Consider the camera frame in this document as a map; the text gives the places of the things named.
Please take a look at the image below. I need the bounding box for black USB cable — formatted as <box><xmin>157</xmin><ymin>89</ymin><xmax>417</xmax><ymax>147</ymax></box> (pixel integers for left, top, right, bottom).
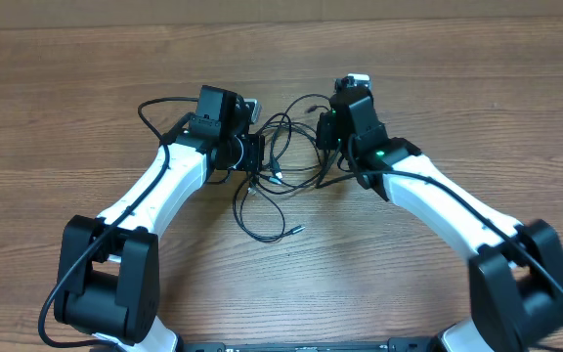
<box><xmin>254</xmin><ymin>93</ymin><xmax>341</xmax><ymax>197</ymax></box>

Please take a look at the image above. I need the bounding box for black cable silver connector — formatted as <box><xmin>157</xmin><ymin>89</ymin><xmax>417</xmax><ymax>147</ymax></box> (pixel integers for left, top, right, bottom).
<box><xmin>232</xmin><ymin>173</ymin><xmax>306</xmax><ymax>244</ymax></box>

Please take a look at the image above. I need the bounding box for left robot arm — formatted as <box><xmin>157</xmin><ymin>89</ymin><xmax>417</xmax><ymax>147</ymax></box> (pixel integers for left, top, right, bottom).
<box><xmin>38</xmin><ymin>85</ymin><xmax>264</xmax><ymax>351</ymax></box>

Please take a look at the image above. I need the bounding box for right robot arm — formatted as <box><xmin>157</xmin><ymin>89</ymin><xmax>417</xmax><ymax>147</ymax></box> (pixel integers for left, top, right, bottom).
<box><xmin>318</xmin><ymin>85</ymin><xmax>563</xmax><ymax>351</ymax></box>

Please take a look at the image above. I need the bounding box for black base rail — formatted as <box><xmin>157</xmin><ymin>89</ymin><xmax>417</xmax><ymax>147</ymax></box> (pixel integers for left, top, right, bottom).
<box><xmin>176</xmin><ymin>336</ymin><xmax>445</xmax><ymax>352</ymax></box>

